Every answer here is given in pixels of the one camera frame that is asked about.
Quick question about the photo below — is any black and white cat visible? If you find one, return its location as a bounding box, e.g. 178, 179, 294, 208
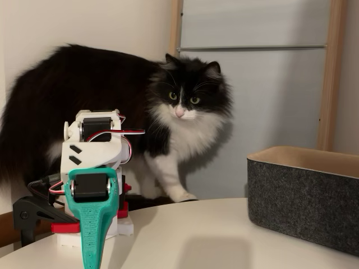
0, 43, 235, 203

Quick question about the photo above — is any metal shelf rod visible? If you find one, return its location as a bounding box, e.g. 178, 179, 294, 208
176, 44, 328, 53

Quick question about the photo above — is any light wooden shelf post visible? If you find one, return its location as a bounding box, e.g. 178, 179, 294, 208
167, 0, 185, 62
316, 0, 349, 152

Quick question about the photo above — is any black and red table clamp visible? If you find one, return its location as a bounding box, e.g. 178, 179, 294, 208
12, 196, 82, 248
116, 182, 132, 220

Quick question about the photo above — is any black power cable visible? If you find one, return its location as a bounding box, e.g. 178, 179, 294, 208
47, 192, 66, 208

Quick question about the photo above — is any grey shelf panel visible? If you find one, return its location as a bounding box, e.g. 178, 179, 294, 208
178, 0, 332, 200

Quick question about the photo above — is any black usb cable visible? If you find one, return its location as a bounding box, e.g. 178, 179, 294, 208
27, 174, 62, 197

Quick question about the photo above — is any dark grey felt box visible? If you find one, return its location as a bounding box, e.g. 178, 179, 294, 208
247, 145, 359, 257

